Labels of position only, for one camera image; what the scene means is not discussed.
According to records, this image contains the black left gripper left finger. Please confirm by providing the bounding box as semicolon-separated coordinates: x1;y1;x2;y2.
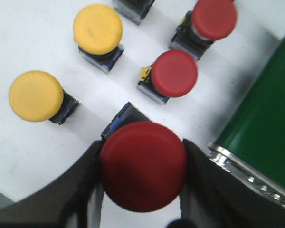
0;141;104;228

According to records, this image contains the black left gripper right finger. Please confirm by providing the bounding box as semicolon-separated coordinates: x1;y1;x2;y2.
180;139;285;228

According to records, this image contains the red mushroom push button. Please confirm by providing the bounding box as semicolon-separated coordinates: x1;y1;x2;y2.
169;0;238;61
137;49;198;105
100;103;187;212

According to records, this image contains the yellow mushroom push button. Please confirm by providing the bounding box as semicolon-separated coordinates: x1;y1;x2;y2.
9;70;80;125
73;4;124;73

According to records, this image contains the green conveyor belt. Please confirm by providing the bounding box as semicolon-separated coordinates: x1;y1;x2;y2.
215;37;285;189

